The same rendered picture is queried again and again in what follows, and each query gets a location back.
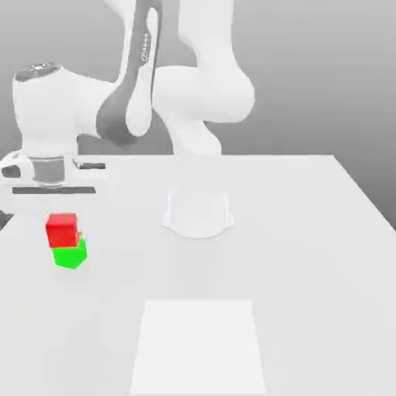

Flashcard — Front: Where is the small green cube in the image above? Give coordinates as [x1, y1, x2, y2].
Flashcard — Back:
[51, 234, 88, 271]

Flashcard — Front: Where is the small red cube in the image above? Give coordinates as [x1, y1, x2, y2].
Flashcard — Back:
[45, 212, 83, 249]

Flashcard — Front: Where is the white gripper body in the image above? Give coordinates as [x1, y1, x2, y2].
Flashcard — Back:
[2, 183, 110, 214]

